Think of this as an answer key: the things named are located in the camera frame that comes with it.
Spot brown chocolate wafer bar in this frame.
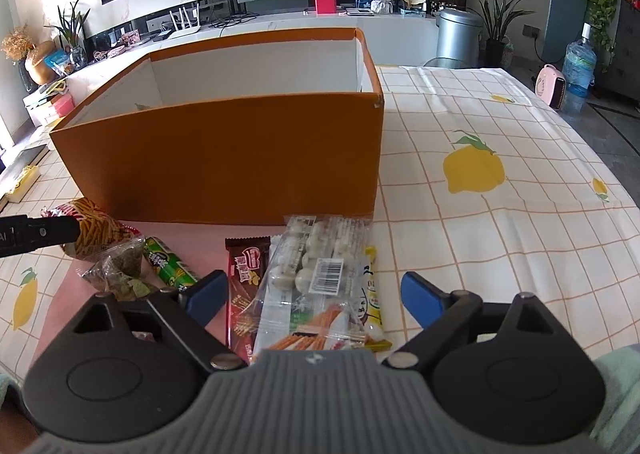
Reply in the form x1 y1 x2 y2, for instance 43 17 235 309
225 236 272 365

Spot green plant in glass vase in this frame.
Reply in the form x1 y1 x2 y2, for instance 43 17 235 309
45 0 92 72

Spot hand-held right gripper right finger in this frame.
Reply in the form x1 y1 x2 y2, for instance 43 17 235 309
382 271 556 369

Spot green candy packet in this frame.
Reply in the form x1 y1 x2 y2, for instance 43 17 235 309
142 236 201 290

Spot dried yellow flowers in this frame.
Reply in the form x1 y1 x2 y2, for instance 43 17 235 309
0 24 40 64

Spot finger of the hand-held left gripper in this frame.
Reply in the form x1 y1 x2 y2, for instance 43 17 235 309
0 214 82 259

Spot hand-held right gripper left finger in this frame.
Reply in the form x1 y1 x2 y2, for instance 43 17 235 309
74 270 249 372

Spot orange cardboard box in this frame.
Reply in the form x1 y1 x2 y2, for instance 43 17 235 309
49 27 385 225

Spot person's teal clothing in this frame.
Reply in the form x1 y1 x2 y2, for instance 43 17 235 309
590 344 640 454

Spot yellow plastic object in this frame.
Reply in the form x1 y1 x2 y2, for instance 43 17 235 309
2 165 41 202

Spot blue packet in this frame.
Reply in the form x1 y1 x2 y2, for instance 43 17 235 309
44 49 73 77

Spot pink mat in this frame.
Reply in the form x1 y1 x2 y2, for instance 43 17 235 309
30 219 401 365

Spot red stick snack packet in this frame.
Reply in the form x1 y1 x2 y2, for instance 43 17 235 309
42 199 143 262

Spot large blue water bottle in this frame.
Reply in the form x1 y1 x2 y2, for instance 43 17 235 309
560 23 598 115

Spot white long cabinet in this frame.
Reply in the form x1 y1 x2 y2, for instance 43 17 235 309
65 11 441 85

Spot snake plant in black pot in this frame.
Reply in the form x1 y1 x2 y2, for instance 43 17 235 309
455 0 546 67

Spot clear packet of green leaves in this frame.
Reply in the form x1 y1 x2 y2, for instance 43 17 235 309
77 236 161 302

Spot orange round vase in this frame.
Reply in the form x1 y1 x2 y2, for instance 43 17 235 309
25 41 58 85

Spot yellow snack packet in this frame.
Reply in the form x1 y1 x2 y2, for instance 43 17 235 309
362 246 394 353

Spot white router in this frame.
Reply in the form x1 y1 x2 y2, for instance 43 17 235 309
167 4 203 37

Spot silver trash can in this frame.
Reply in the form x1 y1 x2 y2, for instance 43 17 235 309
435 9 483 67

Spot clear packet of white balls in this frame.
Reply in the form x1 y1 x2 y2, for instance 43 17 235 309
250 214 375 365

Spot pink heater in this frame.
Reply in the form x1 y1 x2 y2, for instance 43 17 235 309
535 64 568 110

